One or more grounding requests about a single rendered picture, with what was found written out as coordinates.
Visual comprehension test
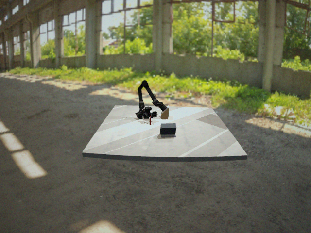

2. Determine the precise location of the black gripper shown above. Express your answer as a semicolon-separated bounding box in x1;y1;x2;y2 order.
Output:
139;111;157;119

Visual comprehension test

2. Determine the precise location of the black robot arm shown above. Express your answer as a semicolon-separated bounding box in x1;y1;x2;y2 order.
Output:
135;80;167;119

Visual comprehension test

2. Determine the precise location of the grey sloped panel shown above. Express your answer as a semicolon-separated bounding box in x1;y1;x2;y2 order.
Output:
160;123;177;138

